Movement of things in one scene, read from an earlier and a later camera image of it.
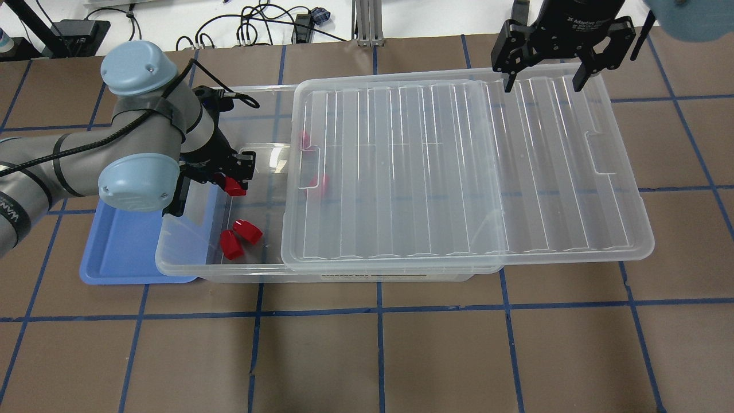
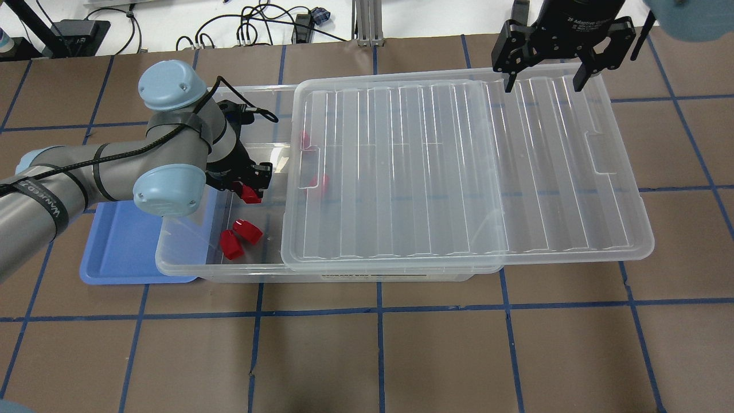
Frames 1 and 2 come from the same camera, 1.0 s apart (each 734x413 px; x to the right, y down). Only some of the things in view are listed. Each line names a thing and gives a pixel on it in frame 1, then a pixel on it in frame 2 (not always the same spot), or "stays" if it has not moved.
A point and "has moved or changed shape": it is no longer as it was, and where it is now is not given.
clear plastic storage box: [219, 236] stays
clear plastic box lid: [438, 169] stays
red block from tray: [232, 188] has moved or changed shape
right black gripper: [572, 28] stays
